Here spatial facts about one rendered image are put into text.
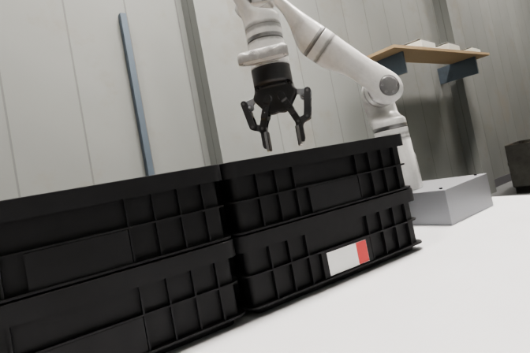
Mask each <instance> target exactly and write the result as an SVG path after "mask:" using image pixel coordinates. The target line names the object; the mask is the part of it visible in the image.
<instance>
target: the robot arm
mask: <svg viewBox="0 0 530 353"><path fill-rule="evenodd" d="M233 1H234V3H235V11H236V13H237V15H238V16H239V17H240V18H241V19H242V21H243V24H244V30H245V34H246V39H247V44H248V51H246V52H243V53H239V54H238V56H237V60H238V65H239V66H250V68H251V72H252V80H253V84H254V89H255V94H254V98H253V99H250V100H248V101H247V102H245V101H243V102H241V108H242V109H243V112H244V115H245V118H246V120H247V122H248V126H249V128H250V129H251V130H253V131H257V132H260V134H261V138H262V143H263V148H264V149H267V152H270V151H272V146H271V138H270V133H269V132H268V126H269V122H270V120H271V115H275V114H277V113H285V112H287V111H288V112H289V114H290V115H291V117H292V118H293V120H294V121H295V123H296V126H295V129H296V133H297V141H298V145H299V146H302V145H303V142H304V141H305V134H304V123H305V122H306V121H308V120H311V118H312V91H311V89H310V87H306V88H296V87H295V86H294V84H293V78H292V73H291V69H290V64H289V57H288V55H289V51H288V46H287V45H286V44H285V42H284V39H283V34H282V26H281V22H280V18H279V15H278V13H277V11H275V10H274V9H273V8H274V7H276V8H278V9H279V10H280V12H281V13H282V14H283V16H284V18H285V19H286V21H287V23H288V25H289V27H290V30H291V32H292V34H293V37H294V40H295V42H296V45H297V47H298V49H299V51H300V52H301V53H302V54H303V55H304V56H305V57H306V56H307V58H309V59H310V60H312V61H313V62H315V63H316V64H317V65H319V66H321V67H323V68H325V69H328V70H330V71H333V72H337V73H340V74H342V75H345V76H347V77H349V78H351V79H353V80H355V81H356V82H357V83H358V84H359V85H361V86H362V90H361V96H362V101H363V104H364V109H365V113H366V115H367V119H368V123H369V124H370V126H371V128H372V130H373V133H374V137H380V136H389V135H394V134H399V133H400V134H401V139H402V143H403V145H402V146H398V147H397V150H398V154H399V158H400V162H401V163H405V164H404V165H402V166H401V169H402V173H403V177H404V182H405V185H410V186H411V188H412V190H413V191H414V190H417V189H420V188H422V186H423V182H422V179H421V175H420V169H419V166H418V162H417V159H416V154H415V153H414V151H413V147H412V141H411V138H410V134H409V129H408V126H407V121H406V119H405V117H404V116H402V115H400V114H399V112H398V109H397V107H396V104H395V102H396V101H397V100H398V99H399V98H400V97H401V96H402V94H403V91H404V87H403V83H402V81H401V79H400V78H399V76H398V75H397V74H396V73H394V72H392V71H391V70H389V69H387V68H385V67H384V66H382V65H380V64H378V63H377V62H375V61H373V60H371V59H370V58H367V57H366V56H364V55H363V54H362V53H361V52H359V51H358V50H356V49H355V48H353V47H352V46H350V45H349V44H348V43H346V42H345V41H344V40H342V39H341V38H339V37H338V36H337V35H335V34H334V33H333V32H331V31H330V30H329V29H327V28H325V27H324V26H322V25H321V24H320V23H318V22H317V21H315V20H313V19H312V18H310V17H309V16H308V15H306V14H305V13H303V12H301V11H300V10H299V9H298V8H297V7H295V6H294V5H293V4H291V3H290V2H289V1H287V0H233ZM297 95H300V98H301V99H302V100H304V115H302V116H301V117H300V116H299V114H298V113H297V111H296V110H295V108H294V107H293V102H294V100H295V98H296V97H297ZM255 104H257V105H258V106H259V107H260V108H261V109H262V113H261V121H260V125H258V124H257V123H256V119H255V117H254V115H253V112H252V111H253V110H254V109H255V108H254V105H255Z"/></svg>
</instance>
